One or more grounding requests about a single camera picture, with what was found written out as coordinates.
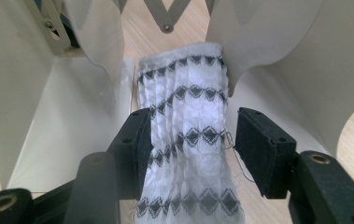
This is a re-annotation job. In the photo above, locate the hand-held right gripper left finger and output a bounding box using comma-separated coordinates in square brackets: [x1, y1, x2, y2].
[106, 107, 154, 201]

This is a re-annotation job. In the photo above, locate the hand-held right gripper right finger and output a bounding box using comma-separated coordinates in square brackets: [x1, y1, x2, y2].
[234, 106, 298, 200]

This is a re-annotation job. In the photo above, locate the white cloth with black pattern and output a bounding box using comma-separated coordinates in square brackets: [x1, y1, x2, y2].
[127, 41, 248, 224]

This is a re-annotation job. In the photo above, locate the white expandable divider rack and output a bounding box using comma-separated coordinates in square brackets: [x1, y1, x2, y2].
[0, 0, 354, 191]

